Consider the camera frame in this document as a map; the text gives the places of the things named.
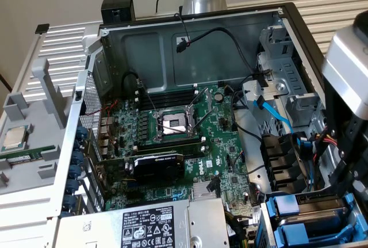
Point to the grey plastic parts rack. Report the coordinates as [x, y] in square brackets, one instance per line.
[43, 133]

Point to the grey metal disk bay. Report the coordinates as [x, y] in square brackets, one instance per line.
[316, 193]

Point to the blue card retention latch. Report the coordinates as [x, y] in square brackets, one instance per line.
[73, 186]
[82, 132]
[76, 158]
[70, 202]
[75, 171]

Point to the empty blue disk carrier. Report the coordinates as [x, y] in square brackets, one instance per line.
[291, 233]

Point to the hard disk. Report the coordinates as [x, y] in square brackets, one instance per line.
[283, 205]

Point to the black plastic fan shroud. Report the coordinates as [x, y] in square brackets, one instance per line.
[280, 158]

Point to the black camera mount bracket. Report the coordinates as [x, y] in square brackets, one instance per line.
[360, 25]

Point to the round coin battery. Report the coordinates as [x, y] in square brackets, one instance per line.
[219, 96]

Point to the green RAM stick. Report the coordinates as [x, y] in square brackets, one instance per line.
[28, 154]

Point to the silver CPU chip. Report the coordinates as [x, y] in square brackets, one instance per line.
[15, 138]

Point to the black RAM slot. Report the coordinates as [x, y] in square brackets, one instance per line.
[169, 93]
[169, 101]
[172, 150]
[169, 141]

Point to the small black bracket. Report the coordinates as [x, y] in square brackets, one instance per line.
[42, 28]

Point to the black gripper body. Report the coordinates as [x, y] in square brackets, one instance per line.
[353, 135]

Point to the black graphics card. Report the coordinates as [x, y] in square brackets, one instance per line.
[158, 168]

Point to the black plastic box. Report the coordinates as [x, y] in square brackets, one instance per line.
[118, 9]

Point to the open metal PC case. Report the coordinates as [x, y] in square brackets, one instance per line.
[143, 55]

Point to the silver power supply unit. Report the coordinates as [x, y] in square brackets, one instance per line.
[149, 225]

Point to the green Dell motherboard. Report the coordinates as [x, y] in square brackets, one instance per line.
[218, 144]

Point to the silver finned heat sink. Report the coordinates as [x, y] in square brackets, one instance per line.
[201, 190]

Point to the grey metal drive cage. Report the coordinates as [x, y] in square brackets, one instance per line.
[302, 101]

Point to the metal socket cover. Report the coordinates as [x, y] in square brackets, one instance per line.
[205, 94]

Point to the metal CPU socket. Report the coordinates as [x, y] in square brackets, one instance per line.
[172, 122]

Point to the thin metal locking lever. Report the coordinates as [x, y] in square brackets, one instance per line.
[149, 98]
[202, 120]

